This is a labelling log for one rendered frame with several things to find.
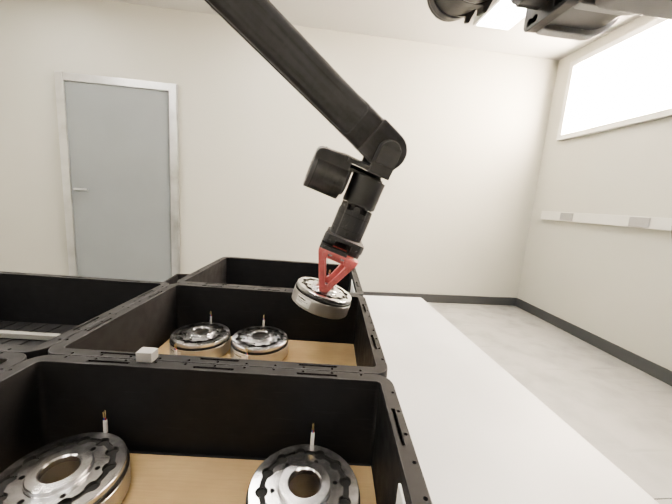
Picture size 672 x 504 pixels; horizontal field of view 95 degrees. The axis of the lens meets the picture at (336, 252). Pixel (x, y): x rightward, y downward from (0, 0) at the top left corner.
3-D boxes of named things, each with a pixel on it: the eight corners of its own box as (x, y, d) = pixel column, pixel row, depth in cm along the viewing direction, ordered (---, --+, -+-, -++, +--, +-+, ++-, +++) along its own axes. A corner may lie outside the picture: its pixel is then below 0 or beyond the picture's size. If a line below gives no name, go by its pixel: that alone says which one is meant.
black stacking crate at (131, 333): (359, 348, 67) (363, 297, 65) (379, 463, 38) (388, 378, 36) (174, 336, 66) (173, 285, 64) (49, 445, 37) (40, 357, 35)
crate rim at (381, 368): (363, 305, 66) (364, 295, 65) (388, 393, 36) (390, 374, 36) (173, 293, 65) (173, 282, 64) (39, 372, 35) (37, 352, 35)
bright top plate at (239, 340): (288, 328, 63) (288, 326, 63) (286, 353, 53) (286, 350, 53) (237, 328, 62) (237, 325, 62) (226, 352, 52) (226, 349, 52)
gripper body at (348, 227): (321, 243, 48) (339, 198, 47) (325, 235, 58) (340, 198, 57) (360, 258, 49) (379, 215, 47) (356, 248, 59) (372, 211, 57)
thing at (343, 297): (350, 292, 60) (351, 289, 60) (351, 311, 50) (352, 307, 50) (301, 275, 60) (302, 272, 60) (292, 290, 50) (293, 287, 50)
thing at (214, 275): (351, 302, 97) (354, 267, 95) (358, 347, 67) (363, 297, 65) (223, 294, 96) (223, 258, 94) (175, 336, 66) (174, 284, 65)
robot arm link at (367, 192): (392, 180, 49) (381, 179, 55) (353, 162, 48) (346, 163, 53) (374, 220, 50) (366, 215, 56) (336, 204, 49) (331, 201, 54)
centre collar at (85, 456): (107, 454, 30) (107, 448, 30) (63, 502, 26) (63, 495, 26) (58, 450, 30) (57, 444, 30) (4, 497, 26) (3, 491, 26)
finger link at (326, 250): (302, 288, 50) (324, 235, 48) (307, 277, 57) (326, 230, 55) (341, 303, 50) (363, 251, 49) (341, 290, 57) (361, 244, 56)
